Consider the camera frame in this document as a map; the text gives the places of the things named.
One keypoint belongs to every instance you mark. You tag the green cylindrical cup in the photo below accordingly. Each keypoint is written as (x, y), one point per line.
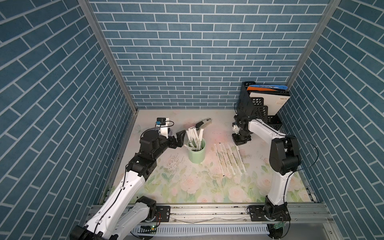
(197, 157)

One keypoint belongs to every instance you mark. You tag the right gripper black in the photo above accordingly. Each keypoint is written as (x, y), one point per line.
(236, 142)

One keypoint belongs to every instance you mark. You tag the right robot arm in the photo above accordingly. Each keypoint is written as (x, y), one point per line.
(284, 159)

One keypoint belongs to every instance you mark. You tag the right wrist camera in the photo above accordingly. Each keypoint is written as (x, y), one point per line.
(236, 129)

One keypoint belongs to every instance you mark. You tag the white vented cable duct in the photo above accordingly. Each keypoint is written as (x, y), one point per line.
(201, 230)

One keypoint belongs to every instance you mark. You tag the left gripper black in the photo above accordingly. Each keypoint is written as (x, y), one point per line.
(179, 142)

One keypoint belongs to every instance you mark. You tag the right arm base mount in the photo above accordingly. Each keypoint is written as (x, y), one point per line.
(259, 213)

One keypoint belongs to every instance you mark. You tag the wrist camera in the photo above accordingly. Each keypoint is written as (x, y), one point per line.
(162, 126)
(236, 129)

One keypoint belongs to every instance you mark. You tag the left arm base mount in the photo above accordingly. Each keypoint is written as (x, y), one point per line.
(160, 213)

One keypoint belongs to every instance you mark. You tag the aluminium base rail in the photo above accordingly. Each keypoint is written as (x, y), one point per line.
(300, 213)

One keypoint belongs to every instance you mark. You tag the wrapped straws in cup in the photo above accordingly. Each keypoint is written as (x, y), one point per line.
(195, 139)

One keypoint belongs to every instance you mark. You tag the black mesh file holder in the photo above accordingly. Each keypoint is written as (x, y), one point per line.
(254, 107)

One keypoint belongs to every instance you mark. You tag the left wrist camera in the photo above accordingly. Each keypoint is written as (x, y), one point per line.
(162, 126)

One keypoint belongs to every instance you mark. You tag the blue folder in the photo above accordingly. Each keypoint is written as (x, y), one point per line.
(277, 87)

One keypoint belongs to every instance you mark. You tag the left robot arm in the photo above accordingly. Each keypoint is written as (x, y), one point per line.
(110, 223)

